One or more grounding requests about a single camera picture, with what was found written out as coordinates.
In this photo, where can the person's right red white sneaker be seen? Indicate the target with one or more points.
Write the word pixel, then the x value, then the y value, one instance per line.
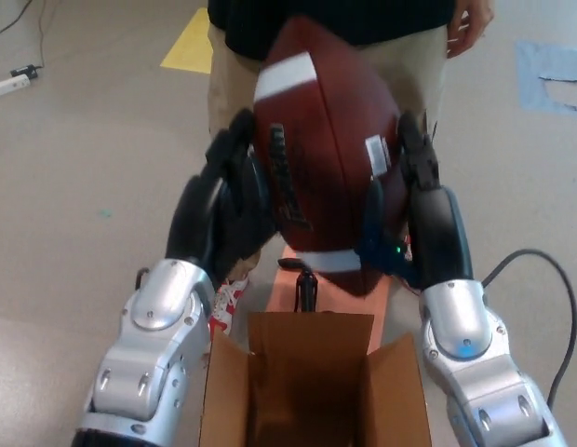
pixel 230 298

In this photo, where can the open brown cardboard box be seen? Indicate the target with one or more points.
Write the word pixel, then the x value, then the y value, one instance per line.
pixel 232 400

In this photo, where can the white power strip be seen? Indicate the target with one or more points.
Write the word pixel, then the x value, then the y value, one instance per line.
pixel 7 86

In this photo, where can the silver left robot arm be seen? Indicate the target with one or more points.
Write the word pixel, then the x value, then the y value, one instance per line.
pixel 149 349

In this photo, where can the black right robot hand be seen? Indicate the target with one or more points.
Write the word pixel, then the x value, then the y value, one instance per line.
pixel 437 233

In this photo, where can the brown leather american football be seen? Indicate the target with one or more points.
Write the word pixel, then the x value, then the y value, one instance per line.
pixel 335 139

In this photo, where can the black plug adapter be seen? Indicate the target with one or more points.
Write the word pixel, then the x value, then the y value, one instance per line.
pixel 24 71

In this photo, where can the black shirt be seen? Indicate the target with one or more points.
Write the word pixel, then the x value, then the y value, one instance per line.
pixel 251 18

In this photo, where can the yellow floor tape mark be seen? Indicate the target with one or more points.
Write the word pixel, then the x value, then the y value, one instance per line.
pixel 191 51

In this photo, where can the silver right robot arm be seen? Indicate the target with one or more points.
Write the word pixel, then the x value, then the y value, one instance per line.
pixel 479 363

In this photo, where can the black hand air pump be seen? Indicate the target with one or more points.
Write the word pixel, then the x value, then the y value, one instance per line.
pixel 306 291

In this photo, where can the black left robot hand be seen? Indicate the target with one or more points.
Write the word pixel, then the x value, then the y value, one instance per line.
pixel 209 219

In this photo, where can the person's left hand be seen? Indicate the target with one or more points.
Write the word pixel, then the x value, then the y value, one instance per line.
pixel 477 23

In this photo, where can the blue torn tape patch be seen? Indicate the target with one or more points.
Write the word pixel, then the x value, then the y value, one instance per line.
pixel 528 84

